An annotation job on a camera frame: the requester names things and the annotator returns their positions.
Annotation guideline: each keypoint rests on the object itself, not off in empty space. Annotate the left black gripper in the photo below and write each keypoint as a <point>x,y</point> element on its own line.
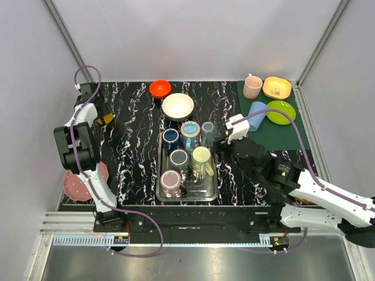
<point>103,114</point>

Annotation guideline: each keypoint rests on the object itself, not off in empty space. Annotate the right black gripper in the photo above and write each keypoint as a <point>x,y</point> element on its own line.
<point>223,146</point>

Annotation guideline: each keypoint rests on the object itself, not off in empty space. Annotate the yellow mug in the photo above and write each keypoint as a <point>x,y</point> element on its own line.
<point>105,120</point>

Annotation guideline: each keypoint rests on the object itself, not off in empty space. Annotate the grey blue faceted mug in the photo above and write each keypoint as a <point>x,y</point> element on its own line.
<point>208,133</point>

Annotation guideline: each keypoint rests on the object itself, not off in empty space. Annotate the light green mug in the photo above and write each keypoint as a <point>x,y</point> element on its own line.
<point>201,160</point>

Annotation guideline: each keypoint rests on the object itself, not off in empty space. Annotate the blue butterfly mug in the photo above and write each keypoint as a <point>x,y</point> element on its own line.
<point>190,132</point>

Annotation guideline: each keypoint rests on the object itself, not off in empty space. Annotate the dark green mug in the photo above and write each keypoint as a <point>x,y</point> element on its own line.
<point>179,161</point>

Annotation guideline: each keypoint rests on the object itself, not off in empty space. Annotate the dark blue mug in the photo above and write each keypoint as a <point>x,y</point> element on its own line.
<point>171,140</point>

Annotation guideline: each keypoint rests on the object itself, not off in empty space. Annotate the mauve grey mug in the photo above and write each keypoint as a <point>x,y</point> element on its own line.
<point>171,184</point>

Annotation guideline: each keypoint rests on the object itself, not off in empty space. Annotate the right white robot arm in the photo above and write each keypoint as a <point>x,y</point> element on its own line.
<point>333,208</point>

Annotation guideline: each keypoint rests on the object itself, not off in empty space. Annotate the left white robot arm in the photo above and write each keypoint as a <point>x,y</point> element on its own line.
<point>79,154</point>

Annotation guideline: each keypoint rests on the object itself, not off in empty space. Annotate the dark green mat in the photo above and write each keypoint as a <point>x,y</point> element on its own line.
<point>273,136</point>

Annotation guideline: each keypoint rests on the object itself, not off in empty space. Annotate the light blue plastic cup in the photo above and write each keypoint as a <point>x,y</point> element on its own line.
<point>255,121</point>

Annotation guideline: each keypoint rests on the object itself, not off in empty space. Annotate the silver metal tray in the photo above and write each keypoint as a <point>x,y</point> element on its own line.
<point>199,187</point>

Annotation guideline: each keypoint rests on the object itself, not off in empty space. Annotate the brown plate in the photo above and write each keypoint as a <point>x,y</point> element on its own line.
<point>303,201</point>

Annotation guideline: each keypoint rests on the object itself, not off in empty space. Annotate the pink cup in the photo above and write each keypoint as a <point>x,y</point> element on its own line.
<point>252,86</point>

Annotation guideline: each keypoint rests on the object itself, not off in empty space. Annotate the orange bowl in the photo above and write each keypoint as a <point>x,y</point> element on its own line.
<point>160,88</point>

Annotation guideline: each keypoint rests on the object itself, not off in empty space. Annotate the yellow square bowl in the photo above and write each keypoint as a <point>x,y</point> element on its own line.
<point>276,88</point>

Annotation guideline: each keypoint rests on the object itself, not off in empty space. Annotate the white green bowl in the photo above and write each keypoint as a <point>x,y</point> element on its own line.
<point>178,107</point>

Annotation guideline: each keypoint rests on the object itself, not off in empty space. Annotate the pink dotted plate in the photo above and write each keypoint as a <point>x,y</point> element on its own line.
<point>76,187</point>

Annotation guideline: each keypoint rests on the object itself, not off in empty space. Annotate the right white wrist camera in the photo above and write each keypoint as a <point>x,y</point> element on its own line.
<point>236,132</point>

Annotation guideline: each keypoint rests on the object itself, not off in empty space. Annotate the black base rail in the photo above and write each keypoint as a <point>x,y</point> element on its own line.
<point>198,225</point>

